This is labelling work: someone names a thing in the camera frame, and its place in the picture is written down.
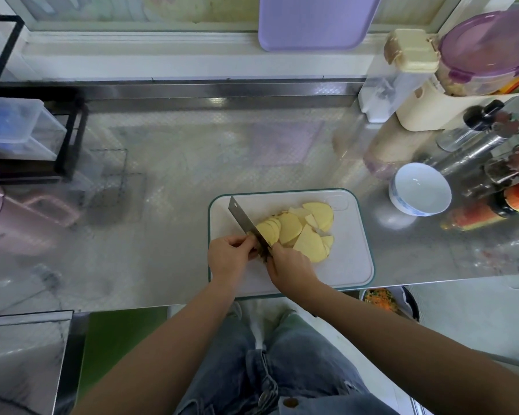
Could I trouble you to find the person's right hand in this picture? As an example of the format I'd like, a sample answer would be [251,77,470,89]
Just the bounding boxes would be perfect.
[266,242,325,299]

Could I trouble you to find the person's left hand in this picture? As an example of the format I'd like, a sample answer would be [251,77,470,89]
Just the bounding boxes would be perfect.
[208,233,261,291]

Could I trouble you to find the steel cleaver knife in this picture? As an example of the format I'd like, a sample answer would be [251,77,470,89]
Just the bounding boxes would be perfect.
[228,196,271,258]

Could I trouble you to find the pile of yellow potato slices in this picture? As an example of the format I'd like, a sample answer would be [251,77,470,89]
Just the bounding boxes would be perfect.
[255,200,336,263]

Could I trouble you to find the white bowl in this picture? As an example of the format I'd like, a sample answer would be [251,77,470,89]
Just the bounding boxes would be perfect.
[388,162,453,218]

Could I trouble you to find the person's left forearm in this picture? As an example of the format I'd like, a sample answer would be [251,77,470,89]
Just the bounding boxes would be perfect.
[73,276,239,415]

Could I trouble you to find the person's right forearm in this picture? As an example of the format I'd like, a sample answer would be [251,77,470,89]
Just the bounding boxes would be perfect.
[307,276,519,415]

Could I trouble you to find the person's white left shoe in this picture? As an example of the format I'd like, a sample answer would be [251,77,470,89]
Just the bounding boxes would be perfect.
[229,300,250,327]

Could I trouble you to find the metal bowl with scraps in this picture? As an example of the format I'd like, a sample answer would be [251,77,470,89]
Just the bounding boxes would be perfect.
[360,286,420,323]

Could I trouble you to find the person's blue jeans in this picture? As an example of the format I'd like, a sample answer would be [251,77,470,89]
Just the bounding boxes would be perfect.
[175,311,399,415]

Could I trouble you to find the white cutting board green rim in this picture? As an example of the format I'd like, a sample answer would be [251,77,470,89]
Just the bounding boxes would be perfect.
[208,188,375,299]

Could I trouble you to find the green mat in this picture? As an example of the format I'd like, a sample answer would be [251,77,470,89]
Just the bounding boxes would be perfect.
[76,307,170,401]

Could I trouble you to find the black metal rack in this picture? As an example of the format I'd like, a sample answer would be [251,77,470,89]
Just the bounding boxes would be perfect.
[0,14,89,182]

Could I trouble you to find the cream plastic canister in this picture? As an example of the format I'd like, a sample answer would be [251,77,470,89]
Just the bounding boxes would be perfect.
[395,75,503,132]

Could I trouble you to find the steel shaker brown cap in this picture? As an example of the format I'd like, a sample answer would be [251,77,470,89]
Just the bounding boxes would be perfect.
[428,112,519,175]

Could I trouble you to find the clear container cream lid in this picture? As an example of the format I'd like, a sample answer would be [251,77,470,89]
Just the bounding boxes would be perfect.
[358,28,441,125]

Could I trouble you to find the steel bin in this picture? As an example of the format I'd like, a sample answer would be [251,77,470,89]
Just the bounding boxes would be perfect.
[0,310,73,415]

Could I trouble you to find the glass bottle black cap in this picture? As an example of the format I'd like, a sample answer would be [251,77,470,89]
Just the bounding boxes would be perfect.
[437,100,505,152]

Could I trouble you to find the glass jar red lid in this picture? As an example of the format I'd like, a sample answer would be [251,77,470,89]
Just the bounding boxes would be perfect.
[484,144,519,185]

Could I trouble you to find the clear plastic storage box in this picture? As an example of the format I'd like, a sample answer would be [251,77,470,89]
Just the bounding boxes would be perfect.
[0,97,67,163]

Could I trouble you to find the purple plastic cutting board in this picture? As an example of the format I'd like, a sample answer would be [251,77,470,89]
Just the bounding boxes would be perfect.
[258,0,383,52]

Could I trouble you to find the purple lid food container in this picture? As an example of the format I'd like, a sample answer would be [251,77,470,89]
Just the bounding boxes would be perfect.
[437,6,519,97]

